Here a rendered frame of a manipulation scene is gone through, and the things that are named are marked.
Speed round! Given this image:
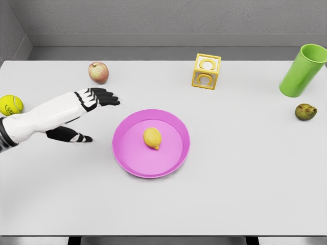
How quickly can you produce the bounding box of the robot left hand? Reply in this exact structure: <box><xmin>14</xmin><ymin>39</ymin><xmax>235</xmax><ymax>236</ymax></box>
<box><xmin>31</xmin><ymin>87</ymin><xmax>121</xmax><ymax>144</ymax></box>

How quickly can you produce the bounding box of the yellow lemon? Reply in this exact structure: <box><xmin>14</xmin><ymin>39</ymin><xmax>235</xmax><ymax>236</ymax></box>
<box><xmin>143</xmin><ymin>127</ymin><xmax>162</xmax><ymax>151</ymax></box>

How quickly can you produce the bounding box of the pink round plate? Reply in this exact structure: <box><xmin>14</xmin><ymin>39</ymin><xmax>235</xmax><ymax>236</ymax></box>
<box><xmin>111</xmin><ymin>109</ymin><xmax>191</xmax><ymax>179</ymax></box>

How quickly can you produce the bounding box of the yellow tennis ball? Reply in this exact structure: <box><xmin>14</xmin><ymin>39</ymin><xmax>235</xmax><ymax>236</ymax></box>
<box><xmin>0</xmin><ymin>94</ymin><xmax>25</xmax><ymax>117</ymax></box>

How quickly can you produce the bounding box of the red-green apple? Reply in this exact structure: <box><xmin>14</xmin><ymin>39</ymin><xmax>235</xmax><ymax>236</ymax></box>
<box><xmin>88</xmin><ymin>61</ymin><xmax>110</xmax><ymax>85</ymax></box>

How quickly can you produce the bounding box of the yellow letter block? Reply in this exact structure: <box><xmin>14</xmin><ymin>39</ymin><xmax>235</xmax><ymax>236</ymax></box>
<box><xmin>191</xmin><ymin>53</ymin><xmax>222</xmax><ymax>91</ymax></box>

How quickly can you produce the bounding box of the green cup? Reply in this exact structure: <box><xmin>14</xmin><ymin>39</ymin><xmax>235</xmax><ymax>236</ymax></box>
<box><xmin>278</xmin><ymin>43</ymin><xmax>327</xmax><ymax>98</ymax></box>

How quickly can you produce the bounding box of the brownish green pear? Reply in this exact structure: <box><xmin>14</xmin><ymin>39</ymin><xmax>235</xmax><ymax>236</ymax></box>
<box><xmin>295</xmin><ymin>103</ymin><xmax>318</xmax><ymax>121</ymax></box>

